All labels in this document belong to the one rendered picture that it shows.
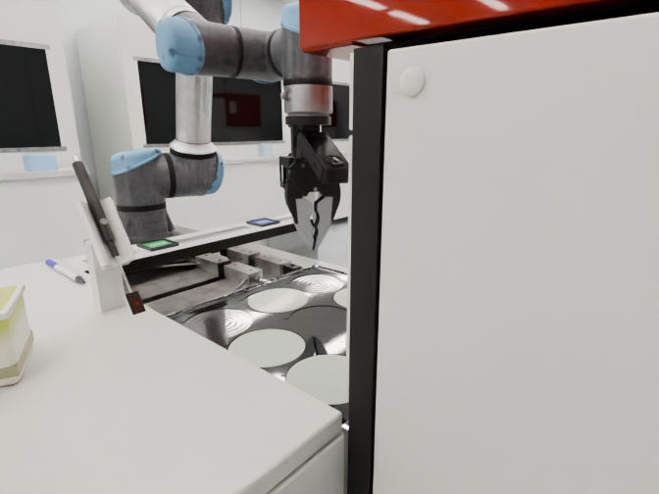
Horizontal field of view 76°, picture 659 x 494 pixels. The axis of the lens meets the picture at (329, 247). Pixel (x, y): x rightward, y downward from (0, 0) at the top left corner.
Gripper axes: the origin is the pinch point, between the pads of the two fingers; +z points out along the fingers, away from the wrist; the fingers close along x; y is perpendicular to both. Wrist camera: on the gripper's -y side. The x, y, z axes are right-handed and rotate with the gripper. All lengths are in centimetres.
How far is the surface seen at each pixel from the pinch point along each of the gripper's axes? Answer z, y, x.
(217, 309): 9.4, 1.0, 16.1
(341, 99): -54, 450, -201
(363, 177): -15.1, -38.9, 10.7
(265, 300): 9.3, 1.4, 8.2
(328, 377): 9.4, -23.3, 6.9
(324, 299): 9.3, -1.8, -1.0
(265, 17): -154, 511, -122
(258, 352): 9.4, -14.7, 13.0
